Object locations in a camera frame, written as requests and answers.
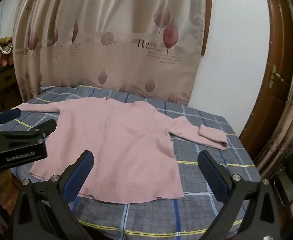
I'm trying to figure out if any pink knitted sweater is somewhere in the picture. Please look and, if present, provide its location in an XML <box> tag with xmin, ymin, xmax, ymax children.
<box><xmin>19</xmin><ymin>97</ymin><xmax>228</xmax><ymax>204</ymax></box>

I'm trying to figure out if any grey plaid bed sheet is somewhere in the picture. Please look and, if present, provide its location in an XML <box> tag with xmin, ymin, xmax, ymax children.
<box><xmin>0</xmin><ymin>86</ymin><xmax>261</xmax><ymax>239</ymax></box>

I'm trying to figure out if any colourful decorative object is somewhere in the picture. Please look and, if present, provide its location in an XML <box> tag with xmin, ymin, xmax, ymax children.
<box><xmin>0</xmin><ymin>36</ymin><xmax>14</xmax><ymax>67</ymax></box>

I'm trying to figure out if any beige leaf-print curtain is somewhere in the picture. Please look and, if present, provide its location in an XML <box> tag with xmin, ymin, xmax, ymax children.
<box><xmin>13</xmin><ymin>0</ymin><xmax>206</xmax><ymax>105</ymax></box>

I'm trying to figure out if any brass door handle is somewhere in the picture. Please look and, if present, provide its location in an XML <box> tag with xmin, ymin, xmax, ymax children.
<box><xmin>269</xmin><ymin>65</ymin><xmax>284</xmax><ymax>88</ymax></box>

